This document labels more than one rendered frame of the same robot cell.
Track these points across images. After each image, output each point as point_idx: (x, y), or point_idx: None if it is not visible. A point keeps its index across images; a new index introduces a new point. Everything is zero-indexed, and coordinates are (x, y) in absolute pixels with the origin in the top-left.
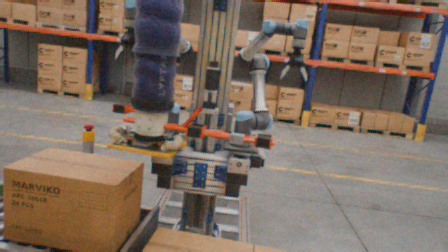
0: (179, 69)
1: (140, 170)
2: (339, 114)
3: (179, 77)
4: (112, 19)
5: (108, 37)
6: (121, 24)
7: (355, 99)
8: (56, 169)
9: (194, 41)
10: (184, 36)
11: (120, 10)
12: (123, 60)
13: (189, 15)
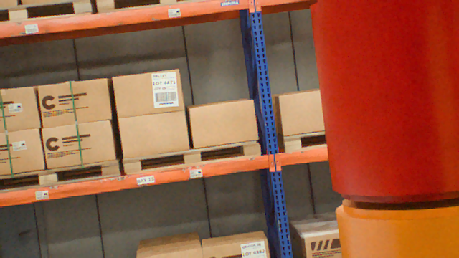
0: (197, 218)
1: None
2: None
3: (229, 249)
4: (10, 143)
5: (10, 196)
6: (39, 150)
7: None
8: None
9: (249, 144)
10: (219, 137)
11: (29, 115)
12: (39, 238)
13: (192, 76)
